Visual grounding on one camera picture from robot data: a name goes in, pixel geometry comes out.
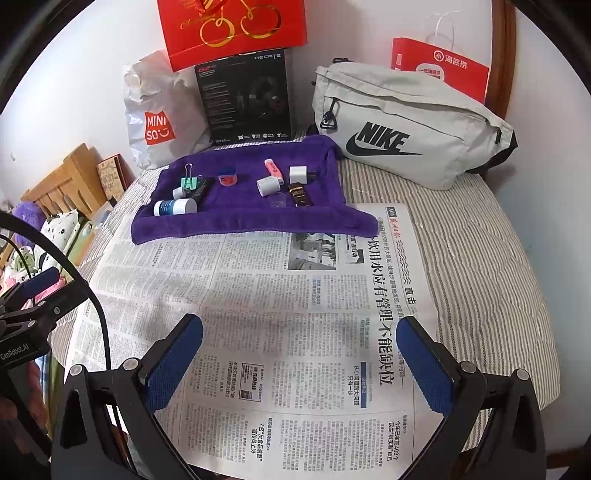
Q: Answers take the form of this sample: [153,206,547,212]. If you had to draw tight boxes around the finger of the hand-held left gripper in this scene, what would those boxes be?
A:
[28,281,90,328]
[0,267,62,308]

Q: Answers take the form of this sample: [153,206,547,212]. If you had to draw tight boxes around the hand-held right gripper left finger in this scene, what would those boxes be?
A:
[51,314,204,480]

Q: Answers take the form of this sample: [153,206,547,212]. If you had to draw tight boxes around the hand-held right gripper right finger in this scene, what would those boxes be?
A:
[396,316,548,480]

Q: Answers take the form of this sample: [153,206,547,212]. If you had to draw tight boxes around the blue and white bottle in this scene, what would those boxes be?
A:
[153,198,197,217]

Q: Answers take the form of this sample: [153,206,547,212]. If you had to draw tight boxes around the white spotted pillow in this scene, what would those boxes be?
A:
[39,210,86,259]

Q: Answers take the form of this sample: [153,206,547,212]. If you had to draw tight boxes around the purple plush toy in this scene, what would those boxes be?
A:
[11,200,40,232]

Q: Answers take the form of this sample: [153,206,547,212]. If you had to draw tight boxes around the patterned brown box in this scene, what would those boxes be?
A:
[96,154,130,201]

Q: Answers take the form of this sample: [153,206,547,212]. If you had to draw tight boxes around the newspaper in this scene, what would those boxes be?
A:
[67,203,444,480]

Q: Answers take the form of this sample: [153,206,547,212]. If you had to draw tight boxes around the purple towel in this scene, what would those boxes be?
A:
[130,135,379,245]

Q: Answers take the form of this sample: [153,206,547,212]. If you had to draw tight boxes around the white plastic shopping bag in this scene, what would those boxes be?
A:
[122,50,211,171]

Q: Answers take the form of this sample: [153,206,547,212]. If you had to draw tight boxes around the grey waist bag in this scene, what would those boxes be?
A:
[311,58,519,191]

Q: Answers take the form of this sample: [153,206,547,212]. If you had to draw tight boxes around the black headset box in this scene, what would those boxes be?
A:
[194,48,295,146]

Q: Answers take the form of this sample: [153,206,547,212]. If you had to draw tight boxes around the red gift bag gold print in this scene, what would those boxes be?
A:
[157,0,308,72]

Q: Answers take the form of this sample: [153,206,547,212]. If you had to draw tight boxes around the black cable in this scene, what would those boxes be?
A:
[0,212,112,370]

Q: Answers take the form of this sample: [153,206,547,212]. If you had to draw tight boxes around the red paper bag white handle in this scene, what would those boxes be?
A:
[390,11,490,104]

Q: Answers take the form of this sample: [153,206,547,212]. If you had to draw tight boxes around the brown wooden bed frame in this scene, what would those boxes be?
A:
[482,0,517,174]

